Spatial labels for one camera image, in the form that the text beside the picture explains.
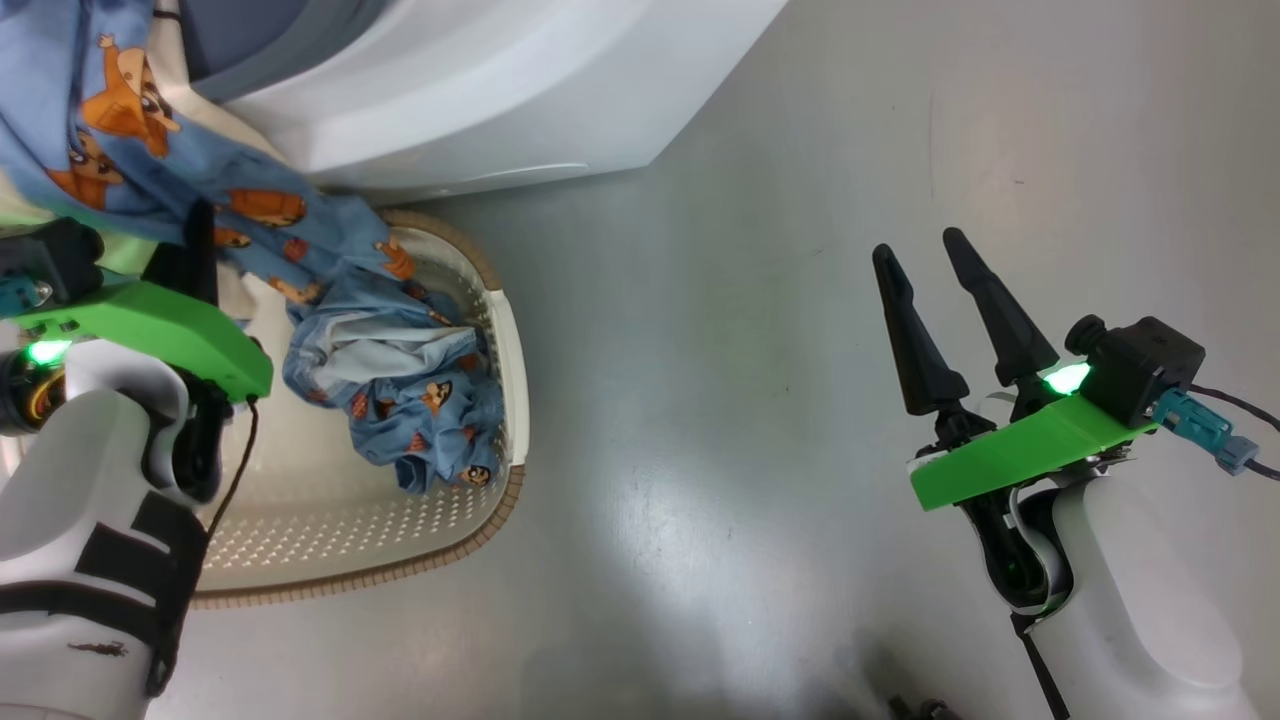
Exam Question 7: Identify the thin black left gripper cable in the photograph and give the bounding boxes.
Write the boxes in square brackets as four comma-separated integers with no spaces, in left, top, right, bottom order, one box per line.
[205,398,261,541]

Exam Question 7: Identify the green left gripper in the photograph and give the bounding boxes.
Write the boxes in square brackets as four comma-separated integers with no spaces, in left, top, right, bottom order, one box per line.
[10,200,273,403]

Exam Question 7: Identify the white front-load washing machine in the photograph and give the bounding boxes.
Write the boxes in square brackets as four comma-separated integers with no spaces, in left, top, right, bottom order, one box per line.
[180,0,791,207]

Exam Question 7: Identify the cream perforated laundry basket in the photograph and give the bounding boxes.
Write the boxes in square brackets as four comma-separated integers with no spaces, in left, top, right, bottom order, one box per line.
[188,208,531,611]

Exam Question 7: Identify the black cable with teal plug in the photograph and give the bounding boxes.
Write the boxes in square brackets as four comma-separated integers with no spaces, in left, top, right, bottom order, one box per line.
[1155,385,1280,481]

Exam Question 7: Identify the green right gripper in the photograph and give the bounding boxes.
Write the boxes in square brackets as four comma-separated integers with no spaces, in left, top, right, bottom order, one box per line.
[872,227,1161,511]

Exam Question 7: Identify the blue cartoon print garment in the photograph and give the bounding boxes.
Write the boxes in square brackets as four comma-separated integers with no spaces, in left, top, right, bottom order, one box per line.
[0,0,417,306]
[283,278,507,495]

